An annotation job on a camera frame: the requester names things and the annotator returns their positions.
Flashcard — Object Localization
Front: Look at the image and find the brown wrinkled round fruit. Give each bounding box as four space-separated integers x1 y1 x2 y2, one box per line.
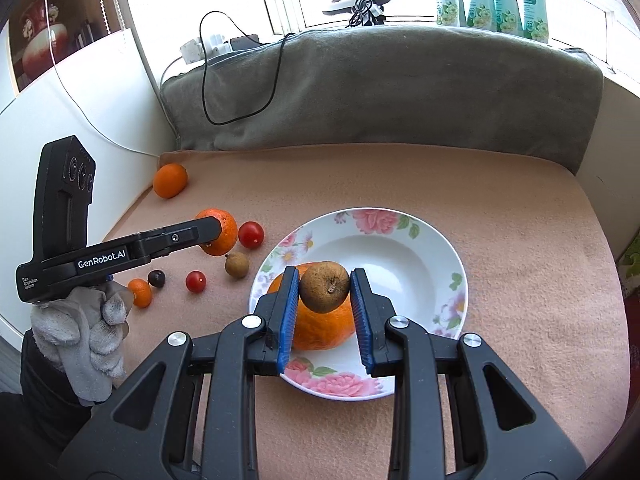
299 261 352 314

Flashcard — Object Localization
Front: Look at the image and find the big orange tangerine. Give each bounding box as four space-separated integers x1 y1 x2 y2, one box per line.
267 262 358 352

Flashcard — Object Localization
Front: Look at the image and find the white wall cable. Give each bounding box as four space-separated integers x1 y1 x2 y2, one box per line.
42 0 160 158

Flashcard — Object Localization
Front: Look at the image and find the white floral plate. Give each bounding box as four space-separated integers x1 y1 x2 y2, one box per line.
248 207 471 401

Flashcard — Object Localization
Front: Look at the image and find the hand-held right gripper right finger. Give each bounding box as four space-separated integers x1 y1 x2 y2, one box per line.
350 268 587 480

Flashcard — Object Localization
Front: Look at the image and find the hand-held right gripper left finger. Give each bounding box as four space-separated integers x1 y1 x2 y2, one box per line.
57 266 301 480

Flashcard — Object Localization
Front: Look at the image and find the person's left forearm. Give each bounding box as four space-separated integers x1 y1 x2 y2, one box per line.
0 327 96 466

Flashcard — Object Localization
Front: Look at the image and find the person's left hand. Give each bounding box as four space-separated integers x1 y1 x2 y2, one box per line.
30 280 133 403

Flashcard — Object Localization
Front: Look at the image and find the grey cushion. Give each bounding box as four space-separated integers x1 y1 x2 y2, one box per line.
159 25 604 173

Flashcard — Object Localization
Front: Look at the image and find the black looped cable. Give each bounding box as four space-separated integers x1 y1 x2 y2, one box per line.
199 10 296 127

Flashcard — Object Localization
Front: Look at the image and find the red floral vase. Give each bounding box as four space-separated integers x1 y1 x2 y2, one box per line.
21 2 72 81

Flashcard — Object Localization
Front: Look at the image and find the medium tangerine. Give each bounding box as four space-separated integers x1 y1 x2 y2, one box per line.
194 208 239 257

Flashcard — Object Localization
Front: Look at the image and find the black ring light mount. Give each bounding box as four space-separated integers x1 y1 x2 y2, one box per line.
350 0 388 27

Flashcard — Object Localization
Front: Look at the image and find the peach fleece blanket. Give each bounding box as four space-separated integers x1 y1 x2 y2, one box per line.
90 142 632 480

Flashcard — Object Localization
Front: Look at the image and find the green printed box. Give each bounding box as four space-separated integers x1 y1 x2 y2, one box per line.
617 250 640 306

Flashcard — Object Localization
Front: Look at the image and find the small tangerine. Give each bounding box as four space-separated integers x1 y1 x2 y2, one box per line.
127 278 153 309

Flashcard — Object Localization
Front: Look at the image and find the large round orange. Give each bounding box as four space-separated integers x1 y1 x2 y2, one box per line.
152 162 190 199

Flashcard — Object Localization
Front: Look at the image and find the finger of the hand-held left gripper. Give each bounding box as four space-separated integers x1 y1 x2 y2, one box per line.
132 216 223 263

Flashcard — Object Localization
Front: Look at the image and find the brown kiwi fruit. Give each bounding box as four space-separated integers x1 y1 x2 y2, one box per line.
223 252 250 279

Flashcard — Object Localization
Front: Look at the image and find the white power strip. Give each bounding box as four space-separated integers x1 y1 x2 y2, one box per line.
180 34 233 65

